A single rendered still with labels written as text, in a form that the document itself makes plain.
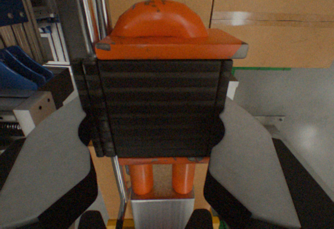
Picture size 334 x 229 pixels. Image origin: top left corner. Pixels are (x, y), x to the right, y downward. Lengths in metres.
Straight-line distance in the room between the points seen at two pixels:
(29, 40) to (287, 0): 0.92
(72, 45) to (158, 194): 1.14
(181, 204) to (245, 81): 1.46
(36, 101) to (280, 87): 1.67
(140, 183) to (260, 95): 1.60
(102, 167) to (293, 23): 0.91
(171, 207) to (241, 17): 0.76
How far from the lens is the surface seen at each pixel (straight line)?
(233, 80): 0.84
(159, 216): 0.21
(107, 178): 0.65
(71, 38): 1.24
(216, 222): 0.56
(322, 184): 1.62
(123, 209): 0.23
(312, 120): 2.20
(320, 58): 1.08
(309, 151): 2.52
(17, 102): 0.52
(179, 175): 0.17
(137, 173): 0.16
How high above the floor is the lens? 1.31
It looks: 59 degrees down
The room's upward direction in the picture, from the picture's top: 177 degrees clockwise
